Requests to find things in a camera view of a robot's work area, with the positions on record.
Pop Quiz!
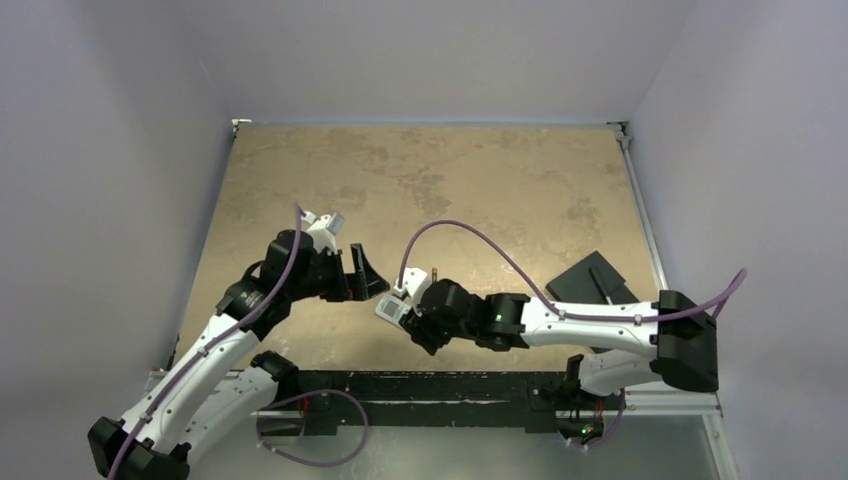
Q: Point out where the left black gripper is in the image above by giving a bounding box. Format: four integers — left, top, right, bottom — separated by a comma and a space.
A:
287, 241, 387, 301

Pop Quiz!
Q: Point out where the white remote control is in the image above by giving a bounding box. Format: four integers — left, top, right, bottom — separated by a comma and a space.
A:
375, 295, 411, 329

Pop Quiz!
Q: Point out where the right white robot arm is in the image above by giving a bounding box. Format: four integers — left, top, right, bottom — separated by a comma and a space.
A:
381, 279, 719, 407

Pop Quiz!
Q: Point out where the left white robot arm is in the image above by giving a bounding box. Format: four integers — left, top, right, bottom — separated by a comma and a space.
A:
87, 224, 390, 479

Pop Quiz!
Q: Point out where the black flat plate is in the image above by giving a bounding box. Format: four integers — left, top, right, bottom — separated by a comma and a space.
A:
545, 250, 639, 305

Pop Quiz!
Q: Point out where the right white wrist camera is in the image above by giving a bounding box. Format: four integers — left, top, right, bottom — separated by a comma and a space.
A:
390, 267, 432, 307

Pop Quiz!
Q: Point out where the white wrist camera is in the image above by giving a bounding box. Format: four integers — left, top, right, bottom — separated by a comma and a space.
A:
302, 211, 345, 255
390, 267, 432, 307

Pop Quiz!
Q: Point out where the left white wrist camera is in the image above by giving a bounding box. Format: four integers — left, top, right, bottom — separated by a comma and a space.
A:
302, 211, 345, 255

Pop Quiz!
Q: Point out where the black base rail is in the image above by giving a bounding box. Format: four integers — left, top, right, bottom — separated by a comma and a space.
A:
257, 370, 625, 438

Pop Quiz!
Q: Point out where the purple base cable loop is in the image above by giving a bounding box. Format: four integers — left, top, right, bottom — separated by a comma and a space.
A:
255, 390, 370, 469

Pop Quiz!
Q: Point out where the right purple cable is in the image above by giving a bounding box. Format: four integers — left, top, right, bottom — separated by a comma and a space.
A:
397, 220, 749, 325

